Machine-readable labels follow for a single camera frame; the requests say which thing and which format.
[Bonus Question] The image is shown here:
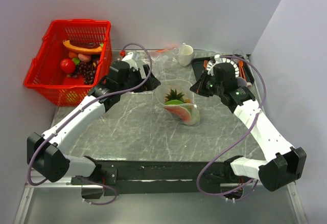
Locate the clear glass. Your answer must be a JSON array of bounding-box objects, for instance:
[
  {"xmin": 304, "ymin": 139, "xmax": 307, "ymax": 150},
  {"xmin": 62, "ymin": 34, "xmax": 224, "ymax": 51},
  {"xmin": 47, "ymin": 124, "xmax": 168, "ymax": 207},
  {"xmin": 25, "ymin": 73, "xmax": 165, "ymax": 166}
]
[{"xmin": 232, "ymin": 50, "xmax": 244, "ymax": 63}]

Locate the red plastic basket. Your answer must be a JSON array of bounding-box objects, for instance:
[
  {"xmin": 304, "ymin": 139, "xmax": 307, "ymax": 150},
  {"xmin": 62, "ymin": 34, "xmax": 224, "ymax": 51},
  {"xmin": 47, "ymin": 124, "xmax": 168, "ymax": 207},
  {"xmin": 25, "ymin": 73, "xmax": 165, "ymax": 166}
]
[{"xmin": 24, "ymin": 19, "xmax": 112, "ymax": 106}]

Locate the toy pineapple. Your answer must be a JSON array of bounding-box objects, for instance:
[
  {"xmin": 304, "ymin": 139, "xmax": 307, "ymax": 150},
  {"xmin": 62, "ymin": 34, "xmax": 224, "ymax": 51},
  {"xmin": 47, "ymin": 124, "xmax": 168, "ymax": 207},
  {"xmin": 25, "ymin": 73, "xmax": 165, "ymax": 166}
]
[{"xmin": 165, "ymin": 89, "xmax": 185, "ymax": 102}]

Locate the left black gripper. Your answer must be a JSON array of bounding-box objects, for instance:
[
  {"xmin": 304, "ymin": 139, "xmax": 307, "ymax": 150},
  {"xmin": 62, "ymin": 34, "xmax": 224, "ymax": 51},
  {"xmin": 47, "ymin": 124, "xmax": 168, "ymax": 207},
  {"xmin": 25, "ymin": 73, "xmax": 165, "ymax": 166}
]
[{"xmin": 119, "ymin": 64, "xmax": 160, "ymax": 94}]

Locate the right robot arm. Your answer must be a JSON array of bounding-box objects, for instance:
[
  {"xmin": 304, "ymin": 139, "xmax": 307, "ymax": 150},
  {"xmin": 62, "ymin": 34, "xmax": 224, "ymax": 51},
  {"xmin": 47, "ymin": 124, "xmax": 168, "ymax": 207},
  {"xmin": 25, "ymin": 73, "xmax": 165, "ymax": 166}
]
[{"xmin": 190, "ymin": 63, "xmax": 307, "ymax": 191}]

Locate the black base frame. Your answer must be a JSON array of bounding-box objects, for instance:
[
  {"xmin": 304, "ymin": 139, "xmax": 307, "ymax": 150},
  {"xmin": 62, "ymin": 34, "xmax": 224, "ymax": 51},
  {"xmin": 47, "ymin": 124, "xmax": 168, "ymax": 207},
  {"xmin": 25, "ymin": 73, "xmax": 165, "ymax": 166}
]
[{"xmin": 70, "ymin": 157, "xmax": 253, "ymax": 196}]

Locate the beige purple mug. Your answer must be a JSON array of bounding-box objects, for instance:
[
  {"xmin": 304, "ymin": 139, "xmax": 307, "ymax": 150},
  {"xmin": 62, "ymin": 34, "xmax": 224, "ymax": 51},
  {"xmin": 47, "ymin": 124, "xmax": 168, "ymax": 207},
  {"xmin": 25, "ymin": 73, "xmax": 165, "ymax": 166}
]
[{"xmin": 237, "ymin": 77, "xmax": 252, "ymax": 88}]

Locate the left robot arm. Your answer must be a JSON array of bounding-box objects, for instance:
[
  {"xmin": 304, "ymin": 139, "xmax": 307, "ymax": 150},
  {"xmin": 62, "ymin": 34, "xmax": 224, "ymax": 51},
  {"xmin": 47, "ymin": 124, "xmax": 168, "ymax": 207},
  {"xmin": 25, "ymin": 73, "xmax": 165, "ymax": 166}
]
[{"xmin": 27, "ymin": 61, "xmax": 160, "ymax": 184}]

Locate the striped white plate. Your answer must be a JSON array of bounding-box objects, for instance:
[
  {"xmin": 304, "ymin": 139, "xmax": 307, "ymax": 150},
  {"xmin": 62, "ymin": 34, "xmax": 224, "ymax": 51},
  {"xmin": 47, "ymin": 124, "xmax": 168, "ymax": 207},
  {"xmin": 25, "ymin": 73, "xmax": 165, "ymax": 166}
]
[{"xmin": 205, "ymin": 54, "xmax": 240, "ymax": 77}]

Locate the crumpled clear bag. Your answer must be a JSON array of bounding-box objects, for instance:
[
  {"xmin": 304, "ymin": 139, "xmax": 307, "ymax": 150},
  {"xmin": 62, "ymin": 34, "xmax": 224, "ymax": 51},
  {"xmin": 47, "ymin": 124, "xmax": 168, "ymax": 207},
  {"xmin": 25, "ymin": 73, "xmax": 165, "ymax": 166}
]
[{"xmin": 148, "ymin": 43, "xmax": 182, "ymax": 69}]

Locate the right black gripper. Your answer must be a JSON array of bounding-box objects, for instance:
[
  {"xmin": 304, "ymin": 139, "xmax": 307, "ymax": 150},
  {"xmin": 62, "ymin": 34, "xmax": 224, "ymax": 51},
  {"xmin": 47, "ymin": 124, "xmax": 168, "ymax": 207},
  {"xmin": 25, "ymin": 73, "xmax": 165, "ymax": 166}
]
[{"xmin": 191, "ymin": 70, "xmax": 224, "ymax": 97}]

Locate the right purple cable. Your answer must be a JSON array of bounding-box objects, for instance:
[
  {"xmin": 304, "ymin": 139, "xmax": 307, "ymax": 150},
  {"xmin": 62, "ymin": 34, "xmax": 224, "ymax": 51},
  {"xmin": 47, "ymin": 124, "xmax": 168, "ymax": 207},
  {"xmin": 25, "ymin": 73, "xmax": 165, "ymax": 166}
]
[{"xmin": 196, "ymin": 54, "xmax": 268, "ymax": 198}]

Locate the toy grapes bunch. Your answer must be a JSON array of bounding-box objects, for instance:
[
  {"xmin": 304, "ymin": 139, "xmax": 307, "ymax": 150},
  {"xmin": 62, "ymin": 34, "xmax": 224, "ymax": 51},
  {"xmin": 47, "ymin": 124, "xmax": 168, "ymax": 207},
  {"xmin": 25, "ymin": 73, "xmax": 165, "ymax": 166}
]
[{"xmin": 70, "ymin": 61, "xmax": 98, "ymax": 85}]

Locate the orange fork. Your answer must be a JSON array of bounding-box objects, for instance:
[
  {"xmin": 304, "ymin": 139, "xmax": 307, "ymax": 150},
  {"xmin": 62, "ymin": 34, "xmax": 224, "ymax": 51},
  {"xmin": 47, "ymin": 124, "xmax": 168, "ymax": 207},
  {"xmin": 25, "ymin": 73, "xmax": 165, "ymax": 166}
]
[{"xmin": 203, "ymin": 60, "xmax": 208, "ymax": 70}]

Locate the toy red apple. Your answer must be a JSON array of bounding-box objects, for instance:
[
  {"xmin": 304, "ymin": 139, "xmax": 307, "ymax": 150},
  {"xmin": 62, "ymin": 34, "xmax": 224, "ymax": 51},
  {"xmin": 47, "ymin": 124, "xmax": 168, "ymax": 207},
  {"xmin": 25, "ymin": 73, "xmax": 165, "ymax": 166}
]
[{"xmin": 60, "ymin": 58, "xmax": 76, "ymax": 74}]

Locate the black tray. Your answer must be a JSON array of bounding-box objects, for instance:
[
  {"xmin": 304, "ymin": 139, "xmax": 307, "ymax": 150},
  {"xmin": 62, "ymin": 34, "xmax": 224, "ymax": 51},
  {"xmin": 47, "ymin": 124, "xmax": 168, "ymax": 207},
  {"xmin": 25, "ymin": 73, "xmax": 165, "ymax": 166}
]
[{"xmin": 191, "ymin": 56, "xmax": 254, "ymax": 84}]

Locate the toy green cabbage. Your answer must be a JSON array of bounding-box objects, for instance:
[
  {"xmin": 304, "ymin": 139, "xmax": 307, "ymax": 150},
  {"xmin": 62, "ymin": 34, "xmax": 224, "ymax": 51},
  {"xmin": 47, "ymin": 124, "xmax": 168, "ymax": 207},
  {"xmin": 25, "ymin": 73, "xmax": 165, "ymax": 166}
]
[{"xmin": 190, "ymin": 107, "xmax": 200, "ymax": 126}]

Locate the toy peach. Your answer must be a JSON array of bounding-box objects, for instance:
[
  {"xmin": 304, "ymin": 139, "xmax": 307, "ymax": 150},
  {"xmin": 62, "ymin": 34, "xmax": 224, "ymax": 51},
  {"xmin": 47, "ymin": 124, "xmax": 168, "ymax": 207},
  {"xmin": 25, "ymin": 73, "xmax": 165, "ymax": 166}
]
[{"xmin": 78, "ymin": 54, "xmax": 91, "ymax": 62}]

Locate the toy papaya slice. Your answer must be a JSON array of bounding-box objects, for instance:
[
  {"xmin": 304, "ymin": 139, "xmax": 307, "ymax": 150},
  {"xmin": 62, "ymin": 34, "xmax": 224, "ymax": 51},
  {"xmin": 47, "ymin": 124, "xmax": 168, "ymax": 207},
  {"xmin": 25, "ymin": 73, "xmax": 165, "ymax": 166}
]
[{"xmin": 63, "ymin": 40, "xmax": 104, "ymax": 55}]

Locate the orange spoon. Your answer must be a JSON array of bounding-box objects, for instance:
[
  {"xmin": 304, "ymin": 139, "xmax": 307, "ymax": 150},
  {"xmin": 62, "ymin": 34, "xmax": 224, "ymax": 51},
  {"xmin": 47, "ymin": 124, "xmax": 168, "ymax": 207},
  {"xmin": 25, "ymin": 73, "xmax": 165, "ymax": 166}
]
[{"xmin": 238, "ymin": 60, "xmax": 246, "ymax": 80}]

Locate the polka dot zip bag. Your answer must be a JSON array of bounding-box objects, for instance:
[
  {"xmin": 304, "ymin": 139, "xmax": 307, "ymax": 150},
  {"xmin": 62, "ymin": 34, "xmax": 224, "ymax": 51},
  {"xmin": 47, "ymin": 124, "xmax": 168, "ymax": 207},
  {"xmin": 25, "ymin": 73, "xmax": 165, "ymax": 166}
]
[{"xmin": 154, "ymin": 79, "xmax": 200, "ymax": 126}]

